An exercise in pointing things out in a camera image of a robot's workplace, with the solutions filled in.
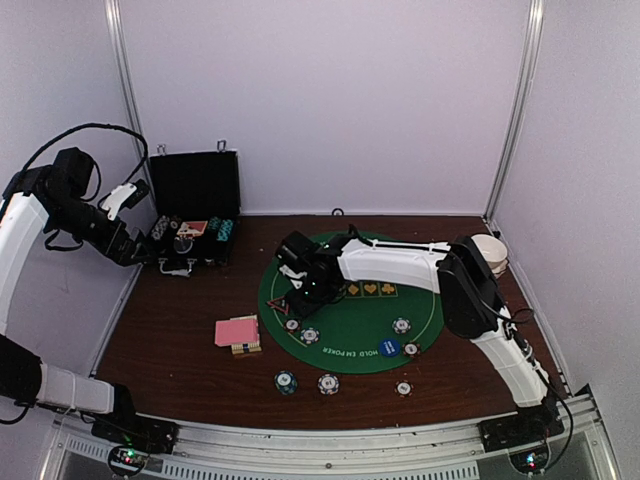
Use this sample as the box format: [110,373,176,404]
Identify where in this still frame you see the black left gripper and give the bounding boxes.
[46,194,155,266]

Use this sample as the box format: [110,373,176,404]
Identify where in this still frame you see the red triangular dealer marker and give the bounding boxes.
[266,296,290,315]

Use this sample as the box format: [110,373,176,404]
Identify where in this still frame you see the pink playing card deck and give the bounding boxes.
[214,318,259,347]

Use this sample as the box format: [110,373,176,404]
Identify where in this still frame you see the blue round button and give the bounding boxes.
[378,339,401,358]

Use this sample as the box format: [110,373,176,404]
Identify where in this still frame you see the blue white chip stack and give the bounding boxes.
[317,373,340,396]

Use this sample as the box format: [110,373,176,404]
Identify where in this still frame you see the dark blue chip stack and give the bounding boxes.
[274,370,298,396]

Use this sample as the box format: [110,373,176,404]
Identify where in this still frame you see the brown chip stack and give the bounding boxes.
[395,381,414,397]

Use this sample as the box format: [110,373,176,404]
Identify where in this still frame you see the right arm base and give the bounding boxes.
[478,414,565,476]

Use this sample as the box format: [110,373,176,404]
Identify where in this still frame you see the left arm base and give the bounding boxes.
[90,416,179,478]

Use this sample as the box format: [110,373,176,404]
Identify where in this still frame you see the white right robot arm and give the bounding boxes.
[275,226,562,442]

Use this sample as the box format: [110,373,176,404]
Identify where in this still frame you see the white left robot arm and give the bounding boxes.
[1,147,154,444]

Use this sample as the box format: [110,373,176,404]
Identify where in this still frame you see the white black chips in case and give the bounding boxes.
[150,215,181,241]

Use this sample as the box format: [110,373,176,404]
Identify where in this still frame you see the red card deck in case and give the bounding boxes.
[176,221,208,237]

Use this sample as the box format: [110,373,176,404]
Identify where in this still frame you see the round green poker mat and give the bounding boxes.
[259,234,444,374]

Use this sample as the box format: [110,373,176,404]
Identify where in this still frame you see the black poker case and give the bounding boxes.
[148,139,241,276]

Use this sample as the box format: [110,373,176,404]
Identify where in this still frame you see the upper white bowl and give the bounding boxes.
[472,234,508,269]

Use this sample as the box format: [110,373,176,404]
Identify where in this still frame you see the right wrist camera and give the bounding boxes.
[275,231,320,278]

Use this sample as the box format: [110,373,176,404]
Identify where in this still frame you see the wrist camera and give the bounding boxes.
[275,231,320,278]
[99,179,150,221]

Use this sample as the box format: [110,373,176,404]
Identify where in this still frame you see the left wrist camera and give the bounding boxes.
[99,179,150,221]

